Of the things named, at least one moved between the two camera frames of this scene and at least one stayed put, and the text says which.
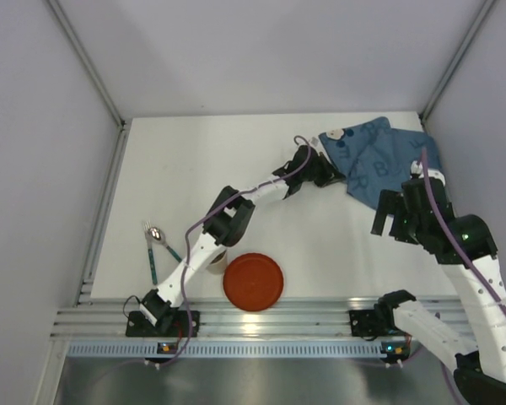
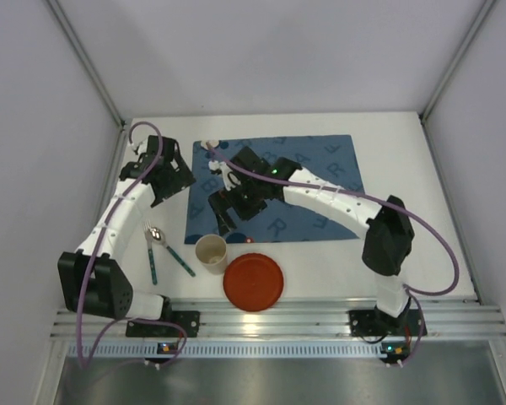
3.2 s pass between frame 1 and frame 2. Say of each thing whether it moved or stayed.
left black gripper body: moved
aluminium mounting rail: stayed
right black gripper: moved
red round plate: stayed
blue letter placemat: moved
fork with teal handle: stayed
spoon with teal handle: stayed
